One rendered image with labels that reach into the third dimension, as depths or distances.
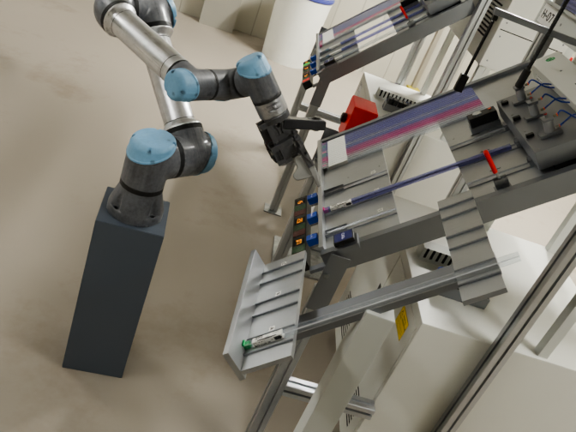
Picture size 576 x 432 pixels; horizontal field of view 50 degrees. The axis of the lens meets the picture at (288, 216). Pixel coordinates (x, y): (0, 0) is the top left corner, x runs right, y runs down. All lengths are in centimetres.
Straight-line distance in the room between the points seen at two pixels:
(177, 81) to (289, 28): 379
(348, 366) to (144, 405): 86
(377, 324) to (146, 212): 73
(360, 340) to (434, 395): 63
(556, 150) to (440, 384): 71
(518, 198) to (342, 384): 58
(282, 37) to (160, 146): 373
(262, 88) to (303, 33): 375
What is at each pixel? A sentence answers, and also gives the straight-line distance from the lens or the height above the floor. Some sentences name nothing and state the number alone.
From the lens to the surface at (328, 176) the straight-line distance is 187.
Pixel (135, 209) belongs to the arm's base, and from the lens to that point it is 166.
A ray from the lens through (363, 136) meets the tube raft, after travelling 200.
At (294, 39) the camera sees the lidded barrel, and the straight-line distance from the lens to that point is 523.
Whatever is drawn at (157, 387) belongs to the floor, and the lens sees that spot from 203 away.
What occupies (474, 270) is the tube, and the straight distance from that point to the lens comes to 105.
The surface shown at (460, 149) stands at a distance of 174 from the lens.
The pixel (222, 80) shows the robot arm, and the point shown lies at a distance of 153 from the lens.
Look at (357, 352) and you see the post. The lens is 126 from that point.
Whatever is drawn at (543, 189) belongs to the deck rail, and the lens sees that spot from 150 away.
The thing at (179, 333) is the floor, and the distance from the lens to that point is 222.
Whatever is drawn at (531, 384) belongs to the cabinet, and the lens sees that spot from 186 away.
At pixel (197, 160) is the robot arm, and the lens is 169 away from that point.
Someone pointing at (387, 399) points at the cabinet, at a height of 34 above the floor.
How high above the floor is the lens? 149
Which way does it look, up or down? 29 degrees down
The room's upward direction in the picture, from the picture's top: 22 degrees clockwise
